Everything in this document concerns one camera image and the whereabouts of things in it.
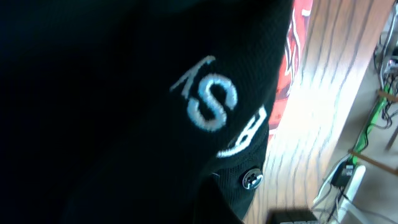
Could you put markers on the black power adapter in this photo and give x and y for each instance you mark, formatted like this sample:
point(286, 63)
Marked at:
point(343, 174)

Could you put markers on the white power strip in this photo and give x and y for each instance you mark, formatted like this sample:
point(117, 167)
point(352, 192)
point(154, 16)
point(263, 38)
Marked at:
point(346, 206)

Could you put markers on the black polo shirt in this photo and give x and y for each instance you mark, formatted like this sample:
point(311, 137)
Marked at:
point(121, 111)

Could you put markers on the dark blue crumpled garment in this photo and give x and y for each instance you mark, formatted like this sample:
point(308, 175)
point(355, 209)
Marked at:
point(293, 50)

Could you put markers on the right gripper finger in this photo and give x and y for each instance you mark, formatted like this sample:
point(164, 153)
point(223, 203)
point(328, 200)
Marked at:
point(292, 216)

